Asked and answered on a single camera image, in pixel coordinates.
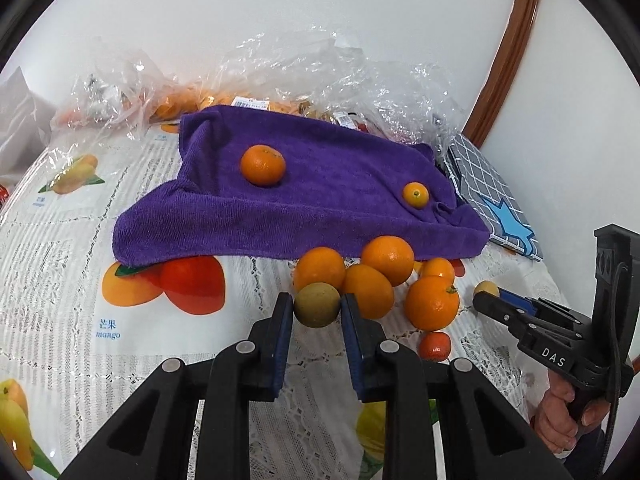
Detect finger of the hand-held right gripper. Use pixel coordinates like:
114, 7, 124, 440
472, 290, 540, 337
496, 288, 551, 319

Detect small orange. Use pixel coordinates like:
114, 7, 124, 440
419, 257, 456, 284

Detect clear plastic bag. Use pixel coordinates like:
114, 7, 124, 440
200, 24, 472, 157
51, 51, 201, 137

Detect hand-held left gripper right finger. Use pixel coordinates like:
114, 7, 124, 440
340, 292, 574, 480

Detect brown wooden door frame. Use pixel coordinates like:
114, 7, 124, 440
462, 0, 546, 149

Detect grey checked cloth blue star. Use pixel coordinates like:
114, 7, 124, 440
439, 133, 544, 263

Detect large orange with stem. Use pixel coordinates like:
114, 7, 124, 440
404, 276, 461, 332

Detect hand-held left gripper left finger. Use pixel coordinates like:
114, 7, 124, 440
59, 292, 296, 480

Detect white plastic bag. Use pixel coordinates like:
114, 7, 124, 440
0, 66, 57, 187

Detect fruit print tablecloth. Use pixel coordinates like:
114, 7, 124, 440
0, 119, 576, 480

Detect small red tomato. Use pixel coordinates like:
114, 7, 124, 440
418, 331, 452, 363

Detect large brown round fruit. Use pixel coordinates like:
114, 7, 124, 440
293, 282, 342, 329

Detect black cable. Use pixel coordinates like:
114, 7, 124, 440
601, 259, 635, 467

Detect small kumquat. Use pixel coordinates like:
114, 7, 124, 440
403, 181, 431, 209

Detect pile of small oranges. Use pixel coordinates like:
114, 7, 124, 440
149, 86, 303, 122

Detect purple towel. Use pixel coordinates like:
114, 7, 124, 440
112, 105, 491, 267

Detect person's right hand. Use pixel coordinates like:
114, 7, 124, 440
532, 369, 612, 459

